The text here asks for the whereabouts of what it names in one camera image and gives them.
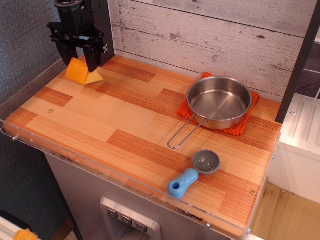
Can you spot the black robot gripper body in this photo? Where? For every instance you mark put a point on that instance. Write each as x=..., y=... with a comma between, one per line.
x=77, y=23

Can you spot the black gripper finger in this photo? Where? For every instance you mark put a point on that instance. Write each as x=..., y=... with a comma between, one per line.
x=92, y=57
x=67, y=50

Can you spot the orange yellow cheese wedge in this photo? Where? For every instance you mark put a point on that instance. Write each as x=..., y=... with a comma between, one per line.
x=78, y=71

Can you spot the stainless steel pan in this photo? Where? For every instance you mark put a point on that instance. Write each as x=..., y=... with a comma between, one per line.
x=218, y=102

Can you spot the orange knitted cloth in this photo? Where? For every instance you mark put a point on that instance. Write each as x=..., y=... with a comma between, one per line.
x=240, y=125

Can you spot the clear acrylic table guard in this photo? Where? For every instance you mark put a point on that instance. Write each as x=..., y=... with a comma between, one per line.
x=145, y=172

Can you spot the grey toy fridge cabinet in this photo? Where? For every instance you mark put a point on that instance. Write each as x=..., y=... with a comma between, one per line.
x=83, y=192

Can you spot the blue grey toy scoop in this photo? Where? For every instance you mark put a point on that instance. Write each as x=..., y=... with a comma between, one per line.
x=204, y=162

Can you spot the orange object bottom left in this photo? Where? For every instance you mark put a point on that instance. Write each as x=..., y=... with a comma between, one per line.
x=25, y=234

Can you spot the dark vertical post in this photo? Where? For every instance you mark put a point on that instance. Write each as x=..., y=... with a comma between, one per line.
x=303, y=55

